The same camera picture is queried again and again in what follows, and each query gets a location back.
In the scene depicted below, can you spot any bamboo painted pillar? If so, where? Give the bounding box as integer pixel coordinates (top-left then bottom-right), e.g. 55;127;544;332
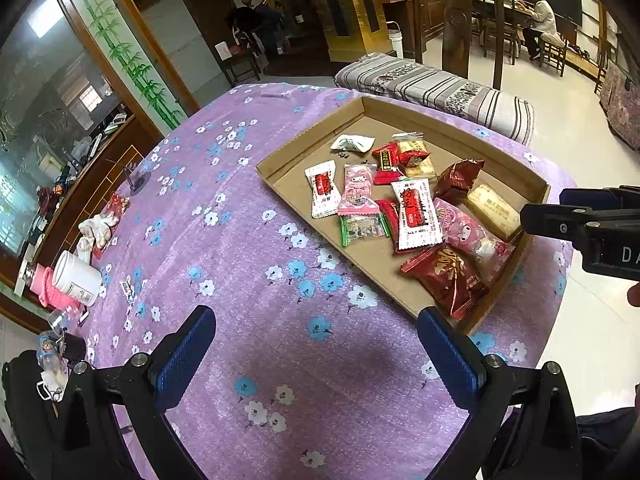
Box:
52;0;201;133

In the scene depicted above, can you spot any pink knitted bottle sleeve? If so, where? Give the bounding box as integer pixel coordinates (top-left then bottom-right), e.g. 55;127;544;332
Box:
27;265;81;311

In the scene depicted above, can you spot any white crumpled cloth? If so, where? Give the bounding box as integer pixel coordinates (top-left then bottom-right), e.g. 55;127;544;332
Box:
75;212;121;263

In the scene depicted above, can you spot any white plastic bucket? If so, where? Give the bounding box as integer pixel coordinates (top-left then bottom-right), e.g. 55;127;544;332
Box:
386;21;405;59

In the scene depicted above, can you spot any clear glass cup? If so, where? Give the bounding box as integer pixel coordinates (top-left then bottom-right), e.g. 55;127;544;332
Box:
47;305;91;333

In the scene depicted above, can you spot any brown wooden door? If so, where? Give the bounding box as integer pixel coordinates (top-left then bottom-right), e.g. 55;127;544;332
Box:
179;0;241;68

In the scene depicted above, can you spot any white plastic jar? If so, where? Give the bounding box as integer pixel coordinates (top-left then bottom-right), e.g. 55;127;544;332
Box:
51;251;103;307

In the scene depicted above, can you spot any pile of counter clutter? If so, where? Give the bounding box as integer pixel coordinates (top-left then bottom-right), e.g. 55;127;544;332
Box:
20;115;131;241

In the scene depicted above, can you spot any large pink character snack packet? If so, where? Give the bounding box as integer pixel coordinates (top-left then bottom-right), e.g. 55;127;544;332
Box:
432;197;516;281

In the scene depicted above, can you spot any dark wooden chair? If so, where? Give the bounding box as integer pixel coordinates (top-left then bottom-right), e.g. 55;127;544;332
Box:
402;0;518;91

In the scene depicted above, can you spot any shallow cardboard tray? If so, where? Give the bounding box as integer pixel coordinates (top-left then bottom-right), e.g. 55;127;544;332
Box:
256;95;551;336

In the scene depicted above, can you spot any person's dark jacket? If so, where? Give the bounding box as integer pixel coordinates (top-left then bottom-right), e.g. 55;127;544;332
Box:
575;407;640;480

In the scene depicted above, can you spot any dark wooden table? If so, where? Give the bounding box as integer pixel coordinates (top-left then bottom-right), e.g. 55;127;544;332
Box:
472;0;533;58

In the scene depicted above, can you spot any white face mask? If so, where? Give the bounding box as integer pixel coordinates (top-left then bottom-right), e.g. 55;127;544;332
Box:
35;370;68;403

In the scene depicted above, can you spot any dark wooden cabinet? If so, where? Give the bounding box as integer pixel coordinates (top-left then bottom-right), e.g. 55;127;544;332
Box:
382;0;448;58

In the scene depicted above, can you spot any long white red snack packet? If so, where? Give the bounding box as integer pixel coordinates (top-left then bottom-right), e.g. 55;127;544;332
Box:
391;177;445;255

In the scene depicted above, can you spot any patterned rug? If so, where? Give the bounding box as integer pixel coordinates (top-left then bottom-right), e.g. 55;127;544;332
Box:
597;62;640;151

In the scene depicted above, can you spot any striped bench cushion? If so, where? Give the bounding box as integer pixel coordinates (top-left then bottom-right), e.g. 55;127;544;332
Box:
334;55;536;147

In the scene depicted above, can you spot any small black stand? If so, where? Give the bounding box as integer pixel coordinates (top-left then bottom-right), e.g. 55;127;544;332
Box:
122;157;153;197

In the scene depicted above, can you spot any small blue capped bottle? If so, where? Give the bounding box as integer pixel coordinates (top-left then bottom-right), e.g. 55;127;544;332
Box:
36;332;68;376

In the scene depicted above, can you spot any small beige biscuit packet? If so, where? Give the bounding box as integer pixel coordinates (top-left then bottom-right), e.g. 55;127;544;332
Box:
391;132;437;179

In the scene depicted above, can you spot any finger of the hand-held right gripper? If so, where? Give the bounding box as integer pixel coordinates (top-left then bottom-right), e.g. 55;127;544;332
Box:
520;201;601;253
559;186;640;211

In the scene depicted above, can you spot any large glass window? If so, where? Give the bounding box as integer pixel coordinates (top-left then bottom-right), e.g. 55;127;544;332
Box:
0;0;136;261

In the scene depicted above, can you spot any white green snack packet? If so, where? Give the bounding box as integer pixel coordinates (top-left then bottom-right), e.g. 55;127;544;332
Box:
331;133;376;153

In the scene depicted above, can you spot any white red candy packet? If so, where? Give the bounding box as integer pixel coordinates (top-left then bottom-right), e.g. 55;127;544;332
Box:
304;162;342;219

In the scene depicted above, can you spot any red snack packet yellow emblem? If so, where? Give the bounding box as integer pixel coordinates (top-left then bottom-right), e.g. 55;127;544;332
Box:
371;143;407;187

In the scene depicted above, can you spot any black bag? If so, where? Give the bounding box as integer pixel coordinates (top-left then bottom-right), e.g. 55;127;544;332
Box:
0;347;121;480

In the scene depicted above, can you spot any green-edged clear snack packet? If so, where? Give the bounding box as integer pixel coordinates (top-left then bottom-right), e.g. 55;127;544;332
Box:
340;212;392;247

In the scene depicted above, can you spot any large beige biscuit packet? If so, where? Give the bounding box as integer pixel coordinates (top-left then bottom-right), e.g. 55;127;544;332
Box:
465;183;523;241

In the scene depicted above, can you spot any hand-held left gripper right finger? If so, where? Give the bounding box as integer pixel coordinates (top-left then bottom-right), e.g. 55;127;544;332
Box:
416;306;583;480

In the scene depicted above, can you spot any red paper packet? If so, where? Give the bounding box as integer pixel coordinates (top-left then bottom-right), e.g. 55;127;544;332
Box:
105;192;132;221

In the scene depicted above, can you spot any gold framed pillar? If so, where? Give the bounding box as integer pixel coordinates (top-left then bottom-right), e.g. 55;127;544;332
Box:
310;0;401;61

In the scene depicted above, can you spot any wooden counter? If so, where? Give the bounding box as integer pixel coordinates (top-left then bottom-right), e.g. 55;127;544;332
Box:
0;110;166;306

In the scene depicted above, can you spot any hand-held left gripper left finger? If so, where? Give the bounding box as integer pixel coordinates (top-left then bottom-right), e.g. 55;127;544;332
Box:
50;304;217;480

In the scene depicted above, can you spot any red snack packet green print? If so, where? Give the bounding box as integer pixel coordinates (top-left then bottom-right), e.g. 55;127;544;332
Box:
375;199;401;241

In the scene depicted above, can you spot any large dark red snack packet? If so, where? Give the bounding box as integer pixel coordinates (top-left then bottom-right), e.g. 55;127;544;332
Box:
400;242;490;323

